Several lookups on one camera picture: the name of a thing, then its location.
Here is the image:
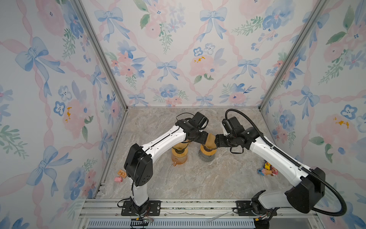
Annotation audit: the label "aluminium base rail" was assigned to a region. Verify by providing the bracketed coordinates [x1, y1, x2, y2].
[74, 199, 324, 229]

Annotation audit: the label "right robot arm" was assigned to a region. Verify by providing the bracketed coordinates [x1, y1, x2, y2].
[215, 117, 326, 215]

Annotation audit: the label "small colourful toy figures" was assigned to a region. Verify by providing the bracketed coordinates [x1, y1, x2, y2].
[257, 162, 278, 176]

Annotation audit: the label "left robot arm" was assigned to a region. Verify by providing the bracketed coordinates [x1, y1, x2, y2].
[124, 112, 209, 207]

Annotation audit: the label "small pink pig toy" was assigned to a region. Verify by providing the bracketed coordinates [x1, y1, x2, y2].
[114, 177, 124, 183]

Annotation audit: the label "orange glass carafe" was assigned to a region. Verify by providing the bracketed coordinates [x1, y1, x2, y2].
[172, 155, 188, 167]

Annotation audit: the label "wooden ring dripper holder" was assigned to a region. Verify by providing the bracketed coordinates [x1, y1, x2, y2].
[200, 145, 217, 156]

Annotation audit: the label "brown paper coffee filter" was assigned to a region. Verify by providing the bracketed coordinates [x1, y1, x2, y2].
[203, 134, 217, 150]

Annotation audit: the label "grey glass carafe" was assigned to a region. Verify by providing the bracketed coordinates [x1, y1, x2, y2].
[199, 153, 215, 162]

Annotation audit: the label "small wooden block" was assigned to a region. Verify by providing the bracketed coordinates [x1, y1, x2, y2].
[117, 169, 127, 179]

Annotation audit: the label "black corrugated cable conduit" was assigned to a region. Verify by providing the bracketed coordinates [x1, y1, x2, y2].
[224, 108, 348, 217]

